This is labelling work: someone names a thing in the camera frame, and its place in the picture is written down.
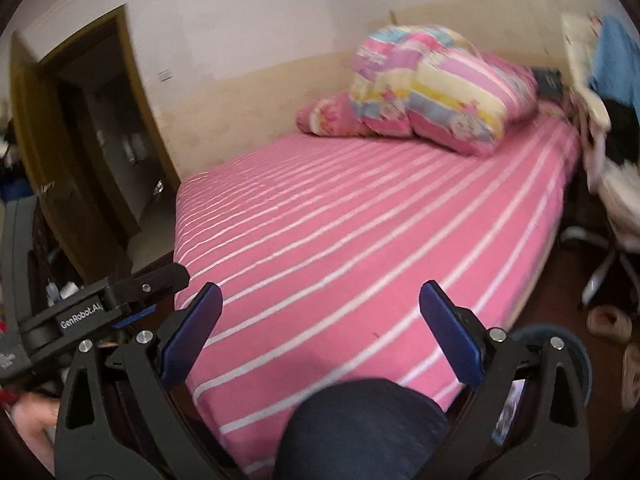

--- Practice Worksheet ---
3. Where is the beige slipper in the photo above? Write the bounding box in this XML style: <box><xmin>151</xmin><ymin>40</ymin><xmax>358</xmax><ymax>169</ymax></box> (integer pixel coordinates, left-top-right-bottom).
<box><xmin>586</xmin><ymin>305</ymin><xmax>633</xmax><ymax>343</ymax></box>
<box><xmin>621</xmin><ymin>342</ymin><xmax>640</xmax><ymax>413</ymax></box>

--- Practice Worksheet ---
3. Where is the brown wooden door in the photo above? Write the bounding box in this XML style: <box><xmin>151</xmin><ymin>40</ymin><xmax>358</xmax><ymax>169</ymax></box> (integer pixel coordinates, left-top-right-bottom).
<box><xmin>10</xmin><ymin>32</ymin><xmax>121</xmax><ymax>286</ymax></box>

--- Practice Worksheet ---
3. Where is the person's left hand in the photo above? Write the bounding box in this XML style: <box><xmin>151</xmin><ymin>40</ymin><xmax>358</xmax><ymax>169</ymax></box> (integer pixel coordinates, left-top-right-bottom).
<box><xmin>10</xmin><ymin>392</ymin><xmax>60</xmax><ymax>466</ymax></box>

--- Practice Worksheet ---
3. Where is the brown door frame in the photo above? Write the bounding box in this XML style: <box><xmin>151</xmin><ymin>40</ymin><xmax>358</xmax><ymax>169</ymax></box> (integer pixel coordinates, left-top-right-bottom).
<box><xmin>40</xmin><ymin>5</ymin><xmax>183</xmax><ymax>241</ymax></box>

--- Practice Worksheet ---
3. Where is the black garment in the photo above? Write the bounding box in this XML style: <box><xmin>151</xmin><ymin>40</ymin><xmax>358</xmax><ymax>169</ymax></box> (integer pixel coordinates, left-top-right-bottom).
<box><xmin>602</xmin><ymin>100</ymin><xmax>640</xmax><ymax>166</ymax></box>

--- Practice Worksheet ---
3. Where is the dark blue cloth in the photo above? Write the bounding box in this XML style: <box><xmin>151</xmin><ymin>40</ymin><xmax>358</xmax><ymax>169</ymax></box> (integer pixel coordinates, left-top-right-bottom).
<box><xmin>532</xmin><ymin>67</ymin><xmax>566</xmax><ymax>101</ymax></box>

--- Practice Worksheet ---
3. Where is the light blue garment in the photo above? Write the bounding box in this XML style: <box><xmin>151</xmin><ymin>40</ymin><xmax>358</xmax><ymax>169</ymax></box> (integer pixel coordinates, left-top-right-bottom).
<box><xmin>590</xmin><ymin>14</ymin><xmax>640</xmax><ymax>106</ymax></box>

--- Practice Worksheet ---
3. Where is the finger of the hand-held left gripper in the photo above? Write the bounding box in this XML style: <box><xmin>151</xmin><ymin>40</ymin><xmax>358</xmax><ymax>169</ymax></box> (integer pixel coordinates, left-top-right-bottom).
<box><xmin>107</xmin><ymin>262</ymin><xmax>191</xmax><ymax>312</ymax></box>
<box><xmin>112</xmin><ymin>308</ymin><xmax>156</xmax><ymax>331</ymax></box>

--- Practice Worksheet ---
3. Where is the folded cartoon striped quilt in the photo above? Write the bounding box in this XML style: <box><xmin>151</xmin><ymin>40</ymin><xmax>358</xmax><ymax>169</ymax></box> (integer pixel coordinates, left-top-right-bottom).
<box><xmin>350</xmin><ymin>25</ymin><xmax>540</xmax><ymax>157</ymax></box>

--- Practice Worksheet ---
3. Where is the pink floral pillow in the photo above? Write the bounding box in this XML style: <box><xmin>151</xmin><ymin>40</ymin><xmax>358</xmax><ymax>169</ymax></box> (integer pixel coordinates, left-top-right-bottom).
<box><xmin>295</xmin><ymin>91</ymin><xmax>376</xmax><ymax>137</ymax></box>

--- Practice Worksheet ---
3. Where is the white office chair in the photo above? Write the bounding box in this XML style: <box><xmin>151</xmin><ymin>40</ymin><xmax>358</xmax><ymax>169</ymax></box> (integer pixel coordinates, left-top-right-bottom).
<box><xmin>560</xmin><ymin>12</ymin><xmax>640</xmax><ymax>311</ymax></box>

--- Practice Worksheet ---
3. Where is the pink striped bed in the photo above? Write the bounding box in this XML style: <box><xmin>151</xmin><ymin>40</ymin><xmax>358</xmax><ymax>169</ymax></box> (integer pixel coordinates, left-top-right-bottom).
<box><xmin>172</xmin><ymin>112</ymin><xmax>583</xmax><ymax>478</ymax></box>

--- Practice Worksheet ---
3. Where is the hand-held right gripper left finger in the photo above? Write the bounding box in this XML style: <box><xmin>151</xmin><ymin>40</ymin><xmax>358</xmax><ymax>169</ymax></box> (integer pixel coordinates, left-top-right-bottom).
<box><xmin>54</xmin><ymin>281</ymin><xmax>231</xmax><ymax>480</ymax></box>

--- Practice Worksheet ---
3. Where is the person's dark trouser leg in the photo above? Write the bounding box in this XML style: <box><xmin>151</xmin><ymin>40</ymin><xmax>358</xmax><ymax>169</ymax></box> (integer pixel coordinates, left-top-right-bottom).
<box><xmin>274</xmin><ymin>379</ymin><xmax>451</xmax><ymax>480</ymax></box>

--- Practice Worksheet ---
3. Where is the blue trash bin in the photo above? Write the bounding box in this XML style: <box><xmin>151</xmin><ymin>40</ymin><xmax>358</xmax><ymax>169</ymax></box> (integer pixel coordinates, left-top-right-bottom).
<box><xmin>492</xmin><ymin>324</ymin><xmax>593</xmax><ymax>446</ymax></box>

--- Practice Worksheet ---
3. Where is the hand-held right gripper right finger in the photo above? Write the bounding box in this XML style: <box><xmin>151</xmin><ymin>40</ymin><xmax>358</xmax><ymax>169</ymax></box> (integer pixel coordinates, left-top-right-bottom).
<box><xmin>407</xmin><ymin>280</ymin><xmax>591</xmax><ymax>480</ymax></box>

